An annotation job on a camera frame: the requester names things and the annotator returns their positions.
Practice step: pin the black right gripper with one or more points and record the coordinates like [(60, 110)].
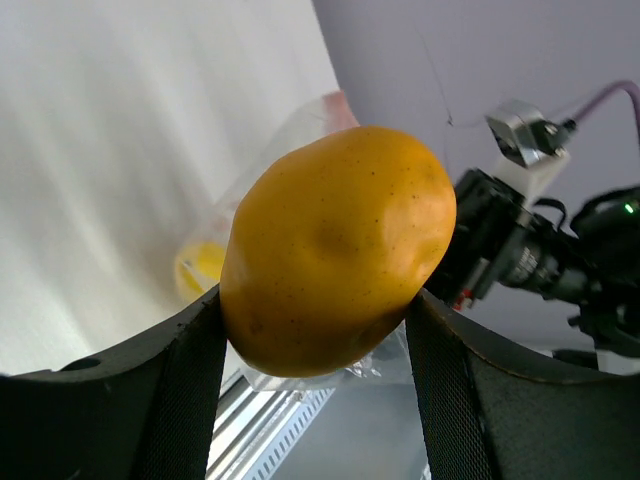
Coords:
[(498, 239)]

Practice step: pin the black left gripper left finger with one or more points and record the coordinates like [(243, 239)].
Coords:
[(142, 409)]

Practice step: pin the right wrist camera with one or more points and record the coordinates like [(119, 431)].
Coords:
[(532, 152)]

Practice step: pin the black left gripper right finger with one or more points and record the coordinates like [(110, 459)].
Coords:
[(493, 409)]

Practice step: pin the orange yellow potato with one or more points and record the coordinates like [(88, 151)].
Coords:
[(329, 247)]

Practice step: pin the yellow lemon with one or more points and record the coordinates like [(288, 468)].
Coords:
[(197, 269)]

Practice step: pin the white slotted cable duct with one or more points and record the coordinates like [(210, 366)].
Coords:
[(273, 446)]

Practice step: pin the aluminium table edge rail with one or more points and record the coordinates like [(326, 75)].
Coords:
[(242, 416)]

